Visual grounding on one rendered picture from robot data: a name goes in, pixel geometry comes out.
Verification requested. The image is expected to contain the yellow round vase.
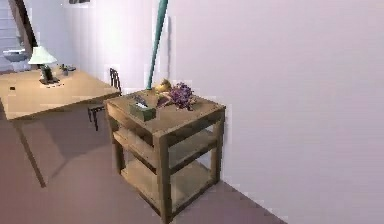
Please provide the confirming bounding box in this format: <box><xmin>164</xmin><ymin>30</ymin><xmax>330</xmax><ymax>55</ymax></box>
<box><xmin>153</xmin><ymin>78</ymin><xmax>173</xmax><ymax>94</ymax></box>

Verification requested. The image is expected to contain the green tissue box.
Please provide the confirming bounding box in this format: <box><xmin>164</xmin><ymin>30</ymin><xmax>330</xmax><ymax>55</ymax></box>
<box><xmin>128</xmin><ymin>100</ymin><xmax>157</xmax><ymax>123</ymax></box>

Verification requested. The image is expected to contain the wooden side table with shelves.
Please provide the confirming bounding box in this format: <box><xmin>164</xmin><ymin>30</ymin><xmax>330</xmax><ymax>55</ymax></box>
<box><xmin>103</xmin><ymin>87</ymin><xmax>227</xmax><ymax>224</ymax></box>

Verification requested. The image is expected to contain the purple flower bunch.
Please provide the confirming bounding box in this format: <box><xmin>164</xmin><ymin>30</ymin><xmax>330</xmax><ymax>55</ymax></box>
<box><xmin>156</xmin><ymin>82</ymin><xmax>198</xmax><ymax>112</ymax></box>

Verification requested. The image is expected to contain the white shade table lamp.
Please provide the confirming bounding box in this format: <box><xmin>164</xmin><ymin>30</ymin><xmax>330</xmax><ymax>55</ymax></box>
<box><xmin>27</xmin><ymin>45</ymin><xmax>61</xmax><ymax>85</ymax></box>

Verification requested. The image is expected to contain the teal baseball bat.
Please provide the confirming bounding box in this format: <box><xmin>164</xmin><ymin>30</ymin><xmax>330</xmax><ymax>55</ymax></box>
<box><xmin>145</xmin><ymin>0</ymin><xmax>170</xmax><ymax>91</ymax></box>

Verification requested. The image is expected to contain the small dark green object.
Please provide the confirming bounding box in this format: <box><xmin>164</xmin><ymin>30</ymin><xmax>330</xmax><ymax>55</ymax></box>
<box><xmin>59</xmin><ymin>64</ymin><xmax>77</xmax><ymax>77</ymax></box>

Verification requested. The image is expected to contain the large wooden desk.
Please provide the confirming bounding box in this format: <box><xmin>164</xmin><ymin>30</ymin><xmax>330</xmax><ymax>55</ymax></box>
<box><xmin>0</xmin><ymin>68</ymin><xmax>122</xmax><ymax>189</ymax></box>

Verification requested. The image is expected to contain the dark wooden chair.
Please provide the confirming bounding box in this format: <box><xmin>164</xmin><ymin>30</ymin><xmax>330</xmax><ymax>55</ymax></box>
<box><xmin>87</xmin><ymin>67</ymin><xmax>123</xmax><ymax>132</ymax></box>

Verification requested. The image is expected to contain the grey bowl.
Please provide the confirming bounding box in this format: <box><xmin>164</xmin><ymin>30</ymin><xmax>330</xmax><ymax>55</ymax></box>
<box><xmin>2</xmin><ymin>49</ymin><xmax>29</xmax><ymax>63</ymax></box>

